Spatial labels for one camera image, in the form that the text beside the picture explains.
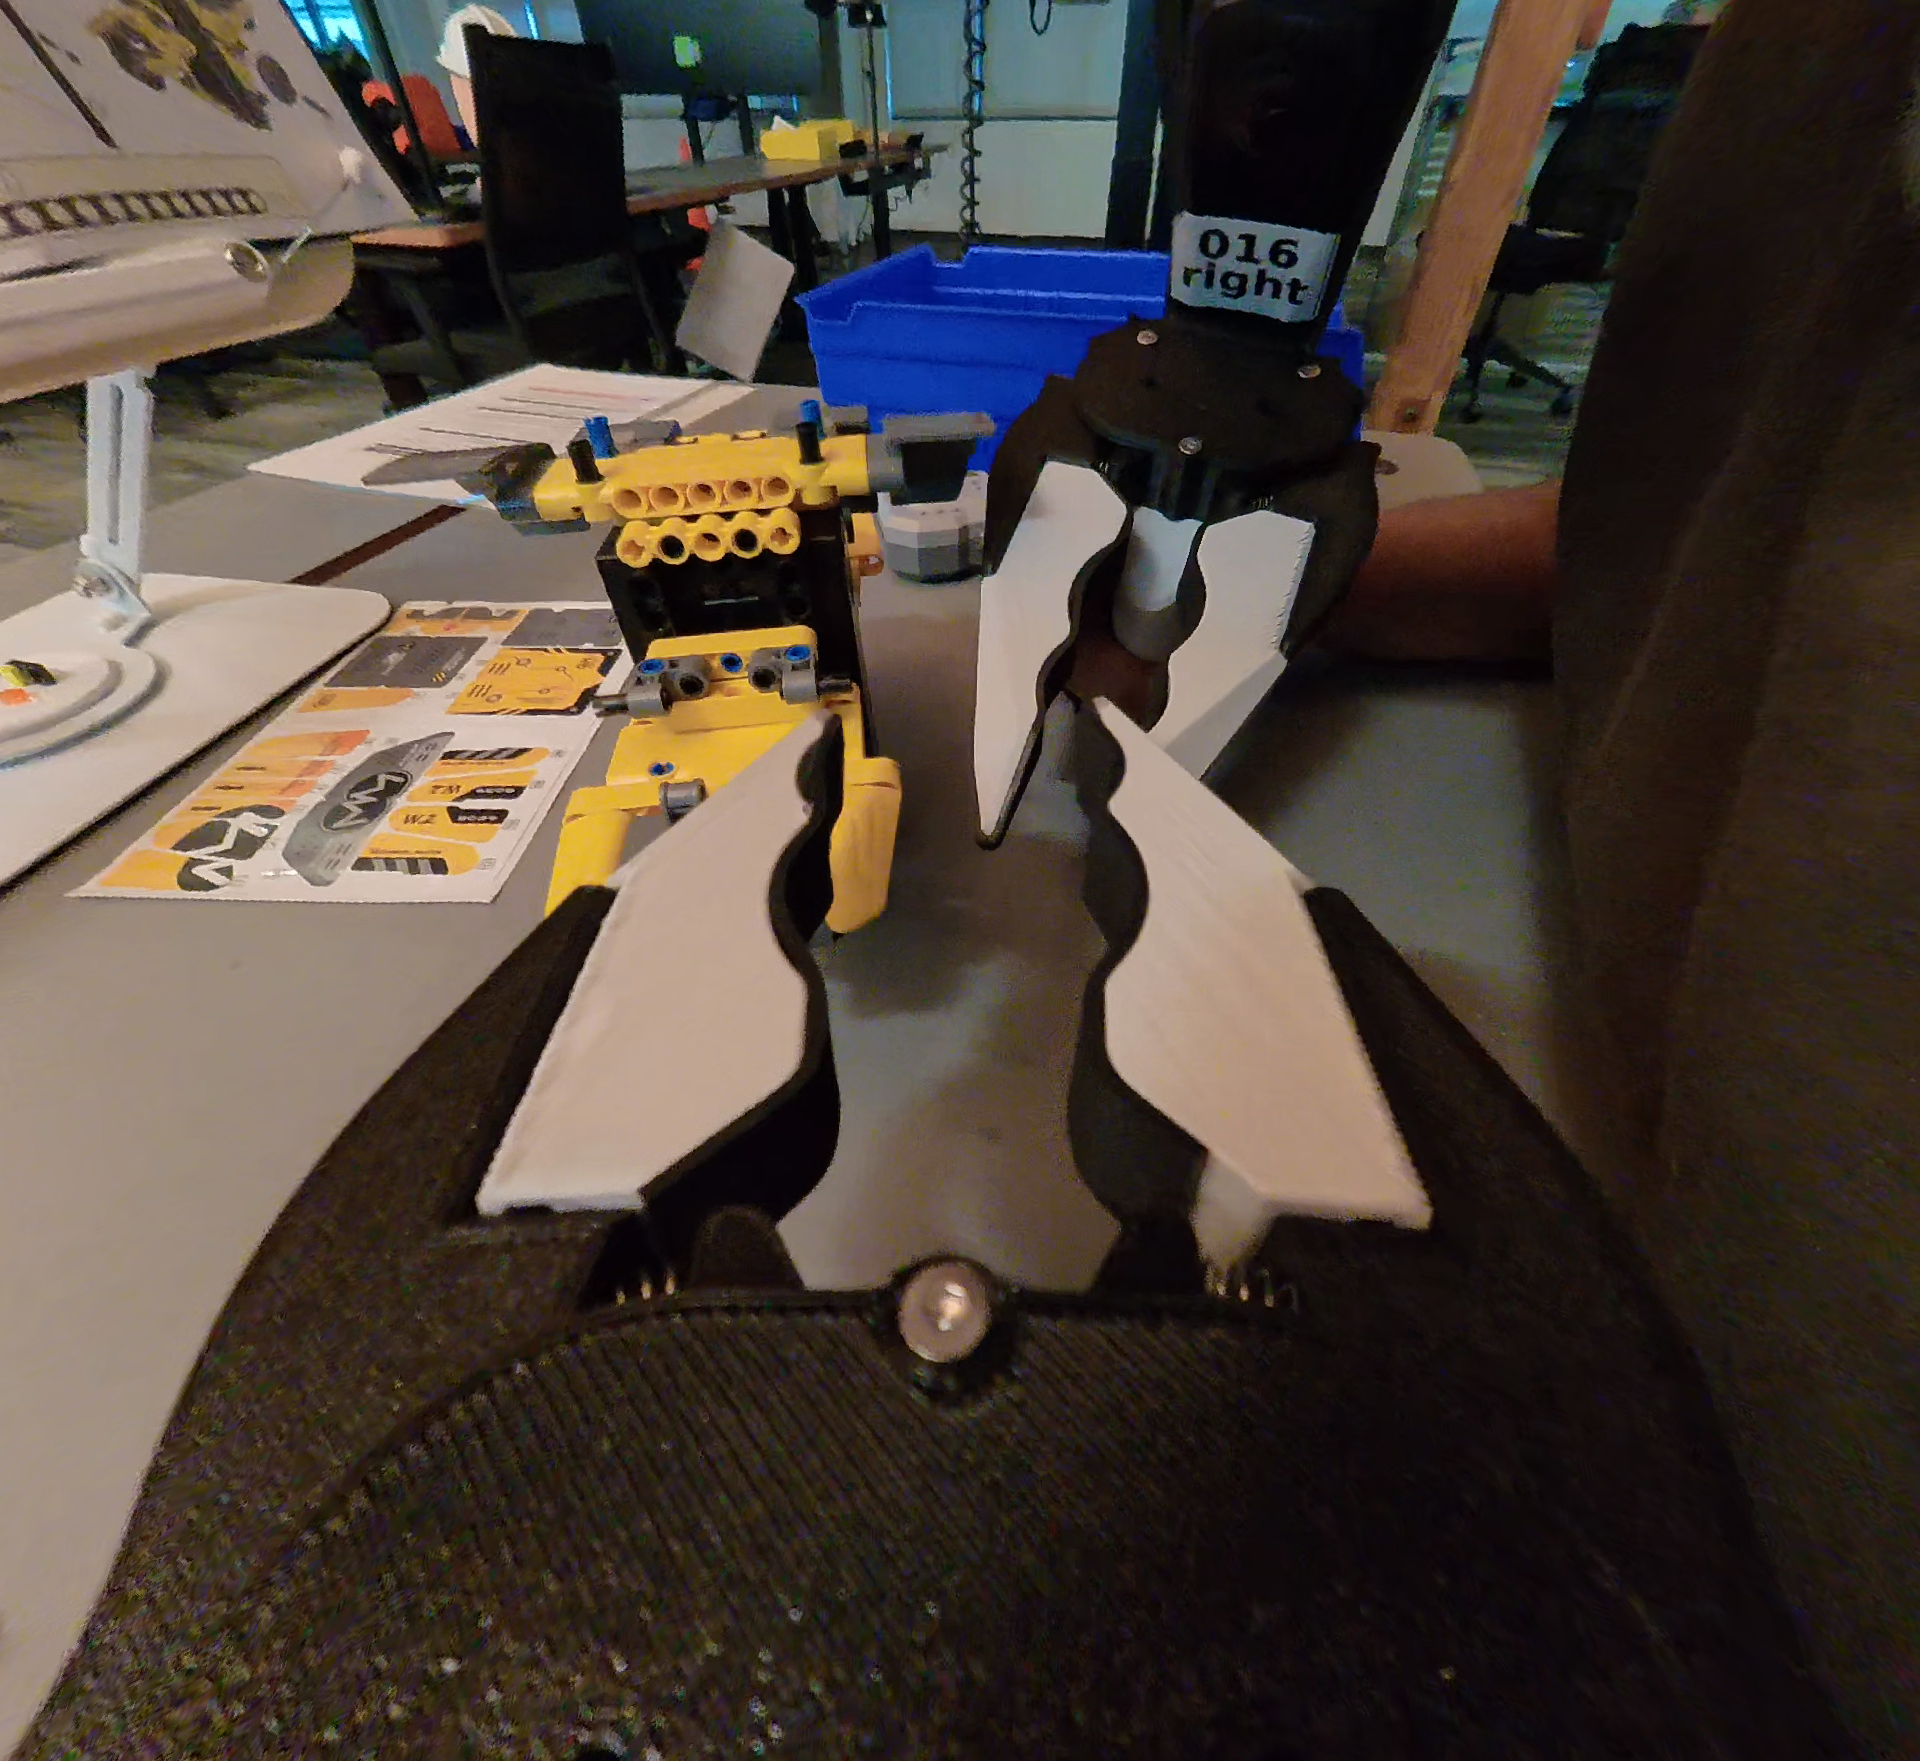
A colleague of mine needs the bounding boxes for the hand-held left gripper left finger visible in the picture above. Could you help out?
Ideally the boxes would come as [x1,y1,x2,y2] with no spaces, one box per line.
[479,707,851,1220]

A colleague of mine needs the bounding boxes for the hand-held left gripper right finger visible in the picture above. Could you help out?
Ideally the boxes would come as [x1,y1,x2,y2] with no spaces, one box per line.
[1068,696,1435,1271]

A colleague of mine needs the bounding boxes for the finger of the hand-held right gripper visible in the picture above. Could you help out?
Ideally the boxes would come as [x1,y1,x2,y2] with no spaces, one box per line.
[1149,502,1319,787]
[969,456,1127,846]

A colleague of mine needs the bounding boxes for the yellow toy brick vehicle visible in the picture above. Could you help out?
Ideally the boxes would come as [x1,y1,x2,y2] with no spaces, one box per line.
[361,393,1001,932]

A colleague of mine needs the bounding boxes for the person's right forearm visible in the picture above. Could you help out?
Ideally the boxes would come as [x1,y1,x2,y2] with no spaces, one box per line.
[1319,477,1575,659]

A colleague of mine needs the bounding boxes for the person's right hand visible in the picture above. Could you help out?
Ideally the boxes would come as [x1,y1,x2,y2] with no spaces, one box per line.
[1068,632,1177,741]

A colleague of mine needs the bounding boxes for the grey brick motor block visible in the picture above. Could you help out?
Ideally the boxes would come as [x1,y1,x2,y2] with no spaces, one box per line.
[873,474,1001,584]

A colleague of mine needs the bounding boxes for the blue plastic bin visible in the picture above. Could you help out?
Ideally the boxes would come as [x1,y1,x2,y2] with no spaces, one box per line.
[794,246,1365,474]

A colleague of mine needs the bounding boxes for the yellow sticker sheet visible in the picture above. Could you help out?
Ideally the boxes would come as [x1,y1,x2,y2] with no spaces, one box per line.
[72,601,622,908]

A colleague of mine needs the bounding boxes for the black office chair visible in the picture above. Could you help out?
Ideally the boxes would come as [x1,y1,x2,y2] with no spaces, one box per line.
[1464,21,1698,420]
[459,21,647,366]

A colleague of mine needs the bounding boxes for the hanging white paper sheet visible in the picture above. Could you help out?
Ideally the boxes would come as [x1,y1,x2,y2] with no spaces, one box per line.
[678,221,802,379]

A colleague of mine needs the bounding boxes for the wooden background table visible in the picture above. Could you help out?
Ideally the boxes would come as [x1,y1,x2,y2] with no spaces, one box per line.
[358,144,959,294]

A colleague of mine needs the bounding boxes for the printed paper sheet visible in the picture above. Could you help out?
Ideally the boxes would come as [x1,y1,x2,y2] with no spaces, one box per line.
[248,366,722,489]

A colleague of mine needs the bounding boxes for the white book stand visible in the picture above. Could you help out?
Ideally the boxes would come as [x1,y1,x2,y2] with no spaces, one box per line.
[0,232,400,894]

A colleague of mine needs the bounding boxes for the orange safety vest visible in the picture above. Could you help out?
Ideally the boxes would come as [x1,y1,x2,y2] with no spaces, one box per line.
[370,73,459,162]

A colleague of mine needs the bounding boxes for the open instruction booklet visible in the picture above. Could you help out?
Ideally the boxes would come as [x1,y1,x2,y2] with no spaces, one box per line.
[0,0,419,294]

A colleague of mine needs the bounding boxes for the wooden post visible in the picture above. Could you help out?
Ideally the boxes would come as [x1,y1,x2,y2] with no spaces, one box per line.
[1365,0,1644,435]

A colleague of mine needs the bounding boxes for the dark wall screen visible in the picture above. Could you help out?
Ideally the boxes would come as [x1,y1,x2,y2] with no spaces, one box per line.
[559,0,830,105]

